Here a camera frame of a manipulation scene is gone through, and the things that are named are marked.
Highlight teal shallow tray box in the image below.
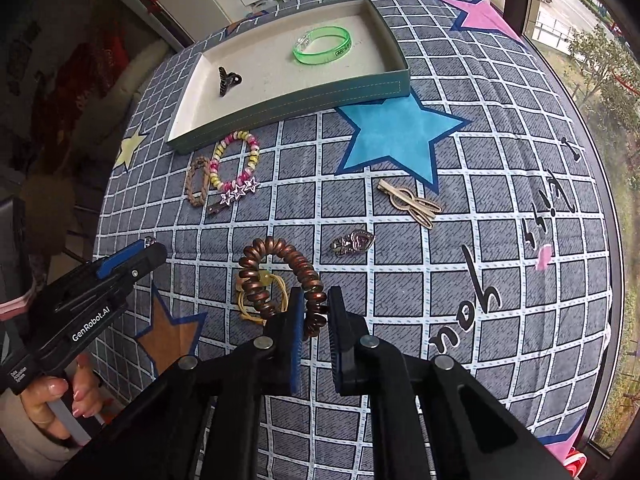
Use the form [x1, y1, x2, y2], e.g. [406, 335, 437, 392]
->
[166, 0, 412, 155]

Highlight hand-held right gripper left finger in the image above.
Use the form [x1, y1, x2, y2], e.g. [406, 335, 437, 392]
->
[55, 287, 306, 480]

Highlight red cushions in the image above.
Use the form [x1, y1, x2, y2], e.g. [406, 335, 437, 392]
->
[47, 20, 131, 131]

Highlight gold metal hair clip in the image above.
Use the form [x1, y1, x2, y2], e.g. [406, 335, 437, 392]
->
[377, 178, 445, 229]

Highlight beige sofa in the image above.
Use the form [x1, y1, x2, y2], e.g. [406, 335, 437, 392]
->
[102, 40, 173, 111]

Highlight grey checked star tablecloth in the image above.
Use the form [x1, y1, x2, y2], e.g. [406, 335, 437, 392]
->
[97, 0, 613, 480]

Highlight brown braided hair tie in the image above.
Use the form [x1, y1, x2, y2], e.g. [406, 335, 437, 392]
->
[185, 156, 213, 207]

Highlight green translucent bracelet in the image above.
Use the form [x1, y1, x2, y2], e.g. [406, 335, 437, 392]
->
[292, 25, 353, 66]

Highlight wooden chair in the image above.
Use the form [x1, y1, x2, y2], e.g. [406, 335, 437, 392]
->
[15, 170, 101, 266]

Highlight yellow pink spiral hair tie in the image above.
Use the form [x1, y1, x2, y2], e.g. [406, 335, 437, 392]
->
[212, 130, 262, 192]

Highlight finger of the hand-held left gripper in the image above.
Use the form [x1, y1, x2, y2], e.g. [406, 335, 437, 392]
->
[106, 242, 169, 295]
[95, 239, 152, 281]

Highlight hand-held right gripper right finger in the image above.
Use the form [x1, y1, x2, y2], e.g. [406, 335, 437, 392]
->
[327, 286, 576, 480]

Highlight yellow elastic hair tie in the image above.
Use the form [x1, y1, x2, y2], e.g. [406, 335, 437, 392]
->
[236, 270, 292, 326]

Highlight black hair claw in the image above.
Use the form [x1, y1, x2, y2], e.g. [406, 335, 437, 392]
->
[216, 66, 243, 97]

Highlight star hair clip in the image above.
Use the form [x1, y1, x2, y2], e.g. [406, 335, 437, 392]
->
[207, 176, 261, 215]

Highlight person's left hand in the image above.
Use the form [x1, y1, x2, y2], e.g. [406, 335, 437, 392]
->
[22, 352, 107, 448]

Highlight copper spiral hair tie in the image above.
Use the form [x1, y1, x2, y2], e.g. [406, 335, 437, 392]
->
[237, 236, 328, 338]

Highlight heart shaped hair clip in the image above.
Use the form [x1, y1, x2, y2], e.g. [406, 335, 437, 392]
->
[330, 228, 376, 258]

